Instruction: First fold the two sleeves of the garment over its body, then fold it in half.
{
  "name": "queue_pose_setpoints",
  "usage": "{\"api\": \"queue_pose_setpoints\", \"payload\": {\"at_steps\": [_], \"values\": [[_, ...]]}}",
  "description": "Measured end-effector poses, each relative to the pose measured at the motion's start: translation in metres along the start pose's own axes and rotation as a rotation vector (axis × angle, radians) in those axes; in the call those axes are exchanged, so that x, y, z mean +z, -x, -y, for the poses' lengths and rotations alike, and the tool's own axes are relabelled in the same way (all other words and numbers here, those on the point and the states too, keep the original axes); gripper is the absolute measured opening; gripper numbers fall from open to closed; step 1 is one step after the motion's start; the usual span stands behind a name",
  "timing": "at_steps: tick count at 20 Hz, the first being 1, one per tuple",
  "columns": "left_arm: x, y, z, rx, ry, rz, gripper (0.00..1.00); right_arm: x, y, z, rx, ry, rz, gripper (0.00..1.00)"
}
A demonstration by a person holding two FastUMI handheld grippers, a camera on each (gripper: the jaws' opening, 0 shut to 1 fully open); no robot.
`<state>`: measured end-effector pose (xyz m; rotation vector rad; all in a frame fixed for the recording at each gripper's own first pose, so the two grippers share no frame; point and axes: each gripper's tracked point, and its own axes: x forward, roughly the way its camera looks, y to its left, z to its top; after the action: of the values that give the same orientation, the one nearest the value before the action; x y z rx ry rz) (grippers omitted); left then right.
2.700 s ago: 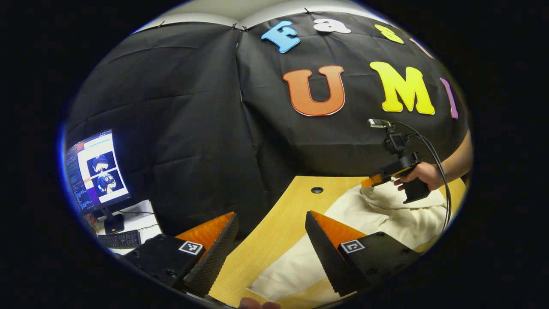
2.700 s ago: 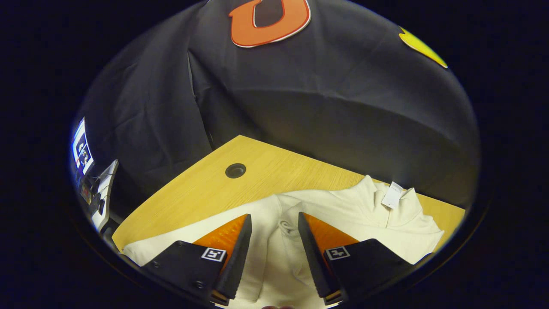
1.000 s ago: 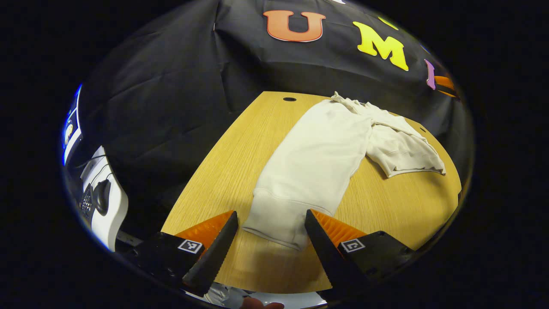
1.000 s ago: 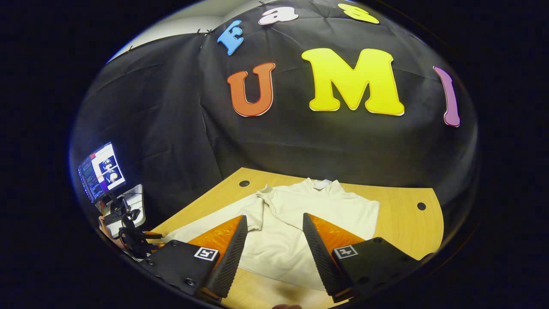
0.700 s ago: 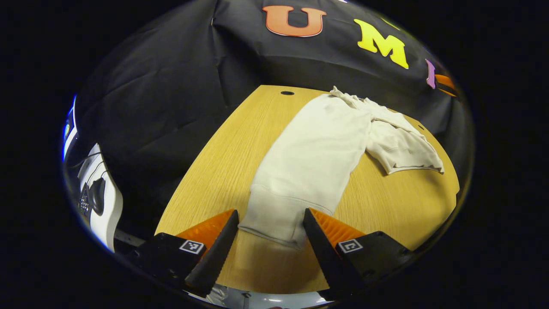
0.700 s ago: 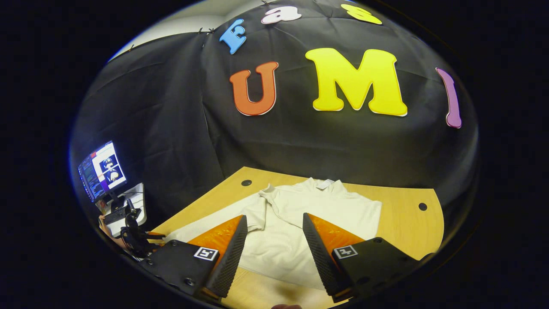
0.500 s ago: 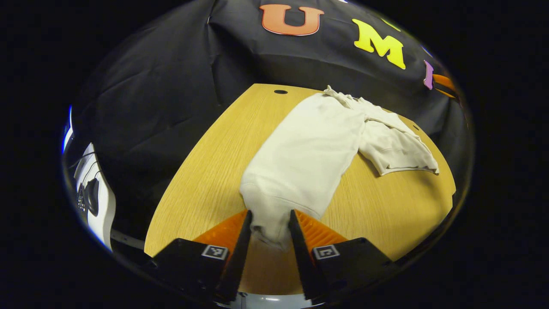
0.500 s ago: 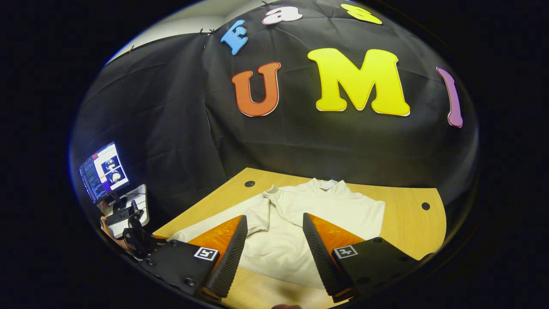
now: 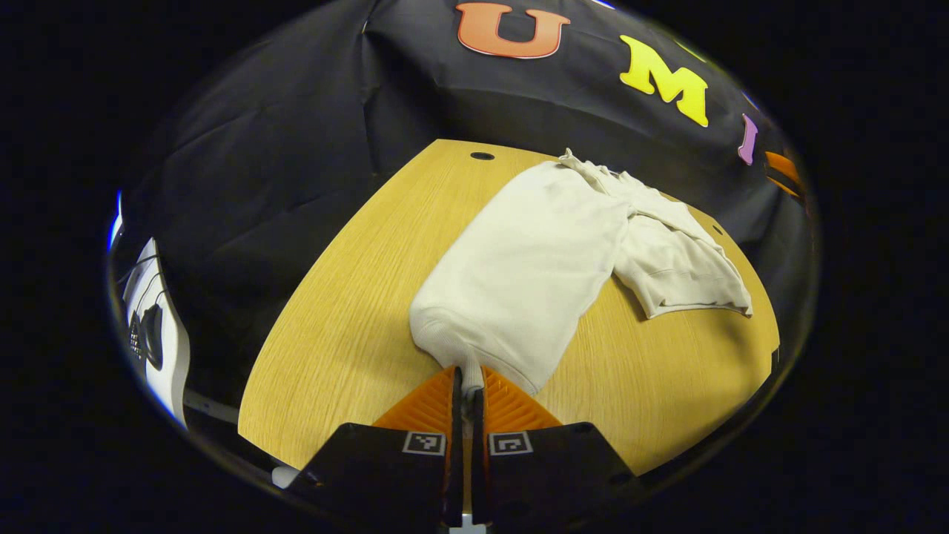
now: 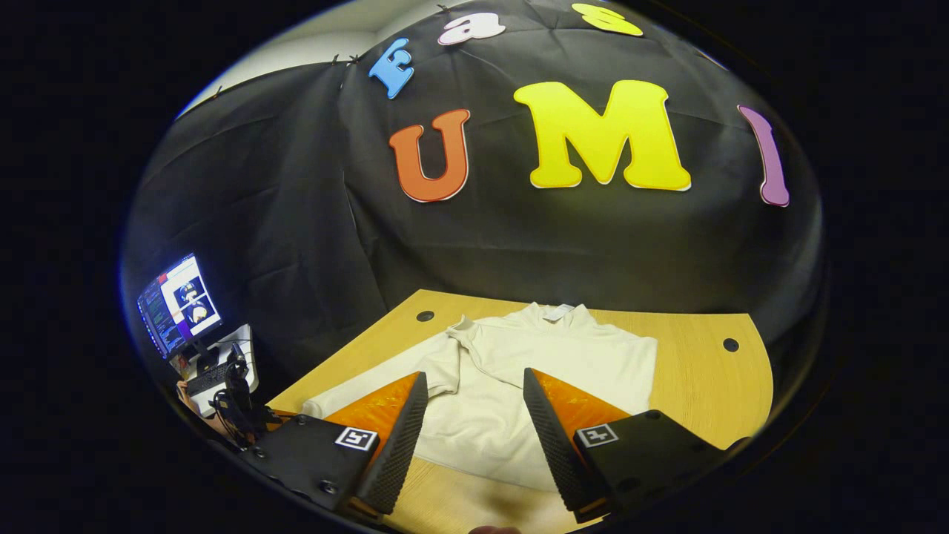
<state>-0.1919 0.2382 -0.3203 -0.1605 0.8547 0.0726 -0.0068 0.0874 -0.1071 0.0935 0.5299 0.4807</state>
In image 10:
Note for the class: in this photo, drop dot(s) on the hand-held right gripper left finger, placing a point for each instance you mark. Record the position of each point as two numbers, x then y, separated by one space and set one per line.
397 452

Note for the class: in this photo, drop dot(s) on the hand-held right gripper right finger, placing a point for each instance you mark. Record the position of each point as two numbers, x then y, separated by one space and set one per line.
560 452

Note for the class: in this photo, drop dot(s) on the cream long-sleeved sweater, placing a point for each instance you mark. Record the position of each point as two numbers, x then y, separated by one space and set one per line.
563 356

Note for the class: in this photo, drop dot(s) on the black keyboard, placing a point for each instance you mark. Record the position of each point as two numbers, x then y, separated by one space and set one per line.
207 380

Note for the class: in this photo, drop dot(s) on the white side desk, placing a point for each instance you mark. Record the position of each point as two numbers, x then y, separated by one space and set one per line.
241 341

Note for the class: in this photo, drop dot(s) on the computer monitor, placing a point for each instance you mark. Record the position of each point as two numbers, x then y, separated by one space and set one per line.
178 304

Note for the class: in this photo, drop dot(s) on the black backdrop cloth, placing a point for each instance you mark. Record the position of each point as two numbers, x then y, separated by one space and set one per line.
519 245

